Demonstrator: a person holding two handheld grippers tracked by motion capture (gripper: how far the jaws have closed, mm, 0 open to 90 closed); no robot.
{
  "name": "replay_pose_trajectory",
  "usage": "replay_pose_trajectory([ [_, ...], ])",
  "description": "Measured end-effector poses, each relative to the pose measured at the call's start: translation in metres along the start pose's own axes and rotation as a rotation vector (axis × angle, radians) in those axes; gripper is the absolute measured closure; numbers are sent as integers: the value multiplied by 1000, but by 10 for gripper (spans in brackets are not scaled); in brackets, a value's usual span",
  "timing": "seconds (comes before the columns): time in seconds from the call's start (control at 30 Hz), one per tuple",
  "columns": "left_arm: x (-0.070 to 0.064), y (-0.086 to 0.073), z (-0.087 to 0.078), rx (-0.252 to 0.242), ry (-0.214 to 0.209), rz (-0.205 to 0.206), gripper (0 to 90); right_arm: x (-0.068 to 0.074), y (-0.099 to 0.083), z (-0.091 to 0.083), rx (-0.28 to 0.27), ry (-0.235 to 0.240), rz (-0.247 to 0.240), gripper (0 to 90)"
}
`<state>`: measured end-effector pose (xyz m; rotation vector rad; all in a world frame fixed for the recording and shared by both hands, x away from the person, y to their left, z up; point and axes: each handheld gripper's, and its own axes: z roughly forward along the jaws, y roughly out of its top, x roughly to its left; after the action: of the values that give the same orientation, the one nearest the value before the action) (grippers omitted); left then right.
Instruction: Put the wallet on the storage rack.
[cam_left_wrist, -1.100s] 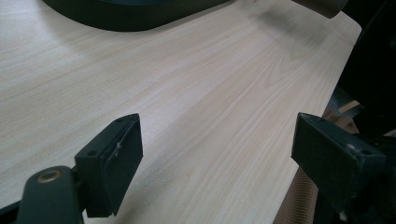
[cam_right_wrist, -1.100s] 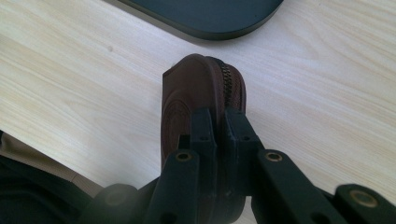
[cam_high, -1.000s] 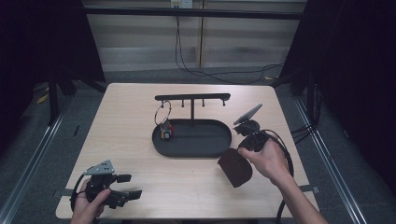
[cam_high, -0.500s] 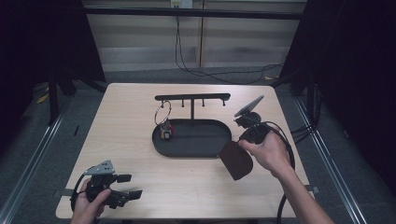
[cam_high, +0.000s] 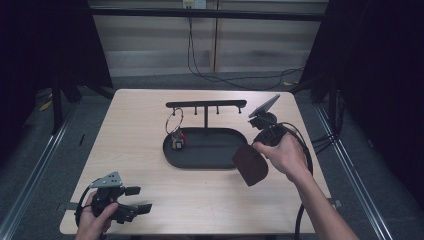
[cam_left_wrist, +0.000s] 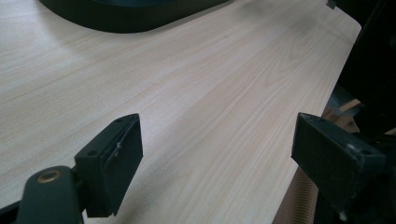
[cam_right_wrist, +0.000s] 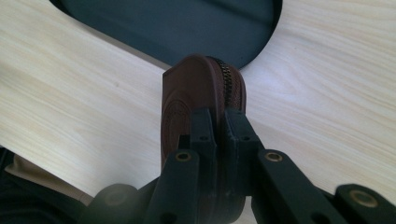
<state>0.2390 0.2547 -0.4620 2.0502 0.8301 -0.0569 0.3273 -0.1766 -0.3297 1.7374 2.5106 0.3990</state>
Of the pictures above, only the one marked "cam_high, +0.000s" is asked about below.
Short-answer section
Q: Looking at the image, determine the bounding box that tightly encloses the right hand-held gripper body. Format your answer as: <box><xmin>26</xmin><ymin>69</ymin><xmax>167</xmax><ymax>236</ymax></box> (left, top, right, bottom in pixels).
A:
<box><xmin>248</xmin><ymin>93</ymin><xmax>289</xmax><ymax>148</ymax></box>

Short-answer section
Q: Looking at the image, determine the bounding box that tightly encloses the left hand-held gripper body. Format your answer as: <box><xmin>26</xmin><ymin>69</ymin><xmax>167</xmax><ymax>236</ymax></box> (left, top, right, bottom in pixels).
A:
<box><xmin>89</xmin><ymin>171</ymin><xmax>139</xmax><ymax>225</ymax></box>

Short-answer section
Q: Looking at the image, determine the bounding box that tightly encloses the brown leather zip pouch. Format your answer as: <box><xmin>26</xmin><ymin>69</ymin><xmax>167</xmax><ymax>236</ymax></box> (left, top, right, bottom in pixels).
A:
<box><xmin>232</xmin><ymin>143</ymin><xmax>270</xmax><ymax>187</ymax></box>

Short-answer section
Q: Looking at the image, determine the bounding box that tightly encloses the black key rack with tray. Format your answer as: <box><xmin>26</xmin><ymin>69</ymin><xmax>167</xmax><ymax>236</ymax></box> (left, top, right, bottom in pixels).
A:
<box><xmin>162</xmin><ymin>99</ymin><xmax>250</xmax><ymax>170</ymax></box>

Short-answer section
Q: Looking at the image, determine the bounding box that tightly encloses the key ring with coloured tags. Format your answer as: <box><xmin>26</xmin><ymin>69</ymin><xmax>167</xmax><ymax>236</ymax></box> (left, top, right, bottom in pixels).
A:
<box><xmin>164</xmin><ymin>107</ymin><xmax>187</xmax><ymax>151</ymax></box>

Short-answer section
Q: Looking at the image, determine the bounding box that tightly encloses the person's right hand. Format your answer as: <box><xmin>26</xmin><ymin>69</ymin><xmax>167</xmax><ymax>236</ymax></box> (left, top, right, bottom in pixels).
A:
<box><xmin>252</xmin><ymin>133</ymin><xmax>310</xmax><ymax>183</ymax></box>

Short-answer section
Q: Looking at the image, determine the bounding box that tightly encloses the person's left hand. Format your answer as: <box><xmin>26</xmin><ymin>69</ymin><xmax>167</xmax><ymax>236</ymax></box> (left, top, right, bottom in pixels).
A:
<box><xmin>74</xmin><ymin>192</ymin><xmax>120</xmax><ymax>240</ymax></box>

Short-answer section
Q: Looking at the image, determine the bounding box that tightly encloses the black metal stand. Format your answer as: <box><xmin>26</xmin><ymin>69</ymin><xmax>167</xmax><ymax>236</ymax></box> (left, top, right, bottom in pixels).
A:
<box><xmin>50</xmin><ymin>74</ymin><xmax>65</xmax><ymax>135</ymax></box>

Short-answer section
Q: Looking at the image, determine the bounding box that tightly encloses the black curtain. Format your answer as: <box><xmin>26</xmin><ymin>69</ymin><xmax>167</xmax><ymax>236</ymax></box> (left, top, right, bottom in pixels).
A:
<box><xmin>298</xmin><ymin>0</ymin><xmax>424</xmax><ymax>209</ymax></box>
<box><xmin>0</xmin><ymin>0</ymin><xmax>114</xmax><ymax>168</ymax></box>

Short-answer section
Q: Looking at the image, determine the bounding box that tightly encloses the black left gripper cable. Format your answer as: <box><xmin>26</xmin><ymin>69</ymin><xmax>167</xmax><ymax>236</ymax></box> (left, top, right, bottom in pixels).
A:
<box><xmin>74</xmin><ymin>184</ymin><xmax>98</xmax><ymax>229</ymax></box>

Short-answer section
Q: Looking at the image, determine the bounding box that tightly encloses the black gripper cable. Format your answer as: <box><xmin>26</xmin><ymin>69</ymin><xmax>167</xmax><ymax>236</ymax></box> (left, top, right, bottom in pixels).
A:
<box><xmin>279</xmin><ymin>121</ymin><xmax>315</xmax><ymax>240</ymax></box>
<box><xmin>74</xmin><ymin>184</ymin><xmax>98</xmax><ymax>229</ymax></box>

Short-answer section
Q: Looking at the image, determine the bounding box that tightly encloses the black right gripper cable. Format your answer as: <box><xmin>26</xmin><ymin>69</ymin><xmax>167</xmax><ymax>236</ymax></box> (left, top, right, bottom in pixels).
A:
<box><xmin>279</xmin><ymin>121</ymin><xmax>315</xmax><ymax>240</ymax></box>

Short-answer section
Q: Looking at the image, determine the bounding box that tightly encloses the bundle of black floor cables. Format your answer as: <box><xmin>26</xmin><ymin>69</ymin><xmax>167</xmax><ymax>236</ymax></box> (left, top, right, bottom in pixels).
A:
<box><xmin>311</xmin><ymin>89</ymin><xmax>344</xmax><ymax>156</ymax></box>

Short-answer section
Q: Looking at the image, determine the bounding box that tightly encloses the metal floor rail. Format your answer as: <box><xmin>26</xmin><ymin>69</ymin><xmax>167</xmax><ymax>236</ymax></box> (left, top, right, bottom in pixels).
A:
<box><xmin>0</xmin><ymin>102</ymin><xmax>79</xmax><ymax>240</ymax></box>
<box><xmin>314</xmin><ymin>102</ymin><xmax>399</xmax><ymax>240</ymax></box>

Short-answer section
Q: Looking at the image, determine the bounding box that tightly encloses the black wall cable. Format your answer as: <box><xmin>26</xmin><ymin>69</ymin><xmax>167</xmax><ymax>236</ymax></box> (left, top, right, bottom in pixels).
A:
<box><xmin>187</xmin><ymin>16</ymin><xmax>305</xmax><ymax>91</ymax></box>

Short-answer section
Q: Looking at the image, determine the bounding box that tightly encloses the black horizontal frame bar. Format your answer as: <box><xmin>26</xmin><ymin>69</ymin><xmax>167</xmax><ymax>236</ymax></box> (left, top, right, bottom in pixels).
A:
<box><xmin>89</xmin><ymin>7</ymin><xmax>330</xmax><ymax>22</ymax></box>

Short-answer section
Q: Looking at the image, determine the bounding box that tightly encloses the white wall socket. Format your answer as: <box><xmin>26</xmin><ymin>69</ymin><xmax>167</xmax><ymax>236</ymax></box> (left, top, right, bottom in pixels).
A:
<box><xmin>182</xmin><ymin>0</ymin><xmax>208</xmax><ymax>10</ymax></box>

